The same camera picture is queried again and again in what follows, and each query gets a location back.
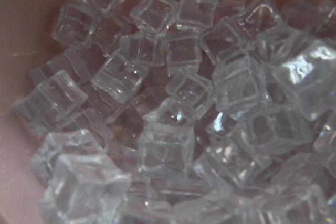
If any pile of clear ice cubes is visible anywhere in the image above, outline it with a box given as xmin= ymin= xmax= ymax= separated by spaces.
xmin=15 ymin=0 xmax=335 ymax=223

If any pink bowl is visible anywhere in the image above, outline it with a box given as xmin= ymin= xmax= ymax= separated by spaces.
xmin=1 ymin=0 xmax=320 ymax=223

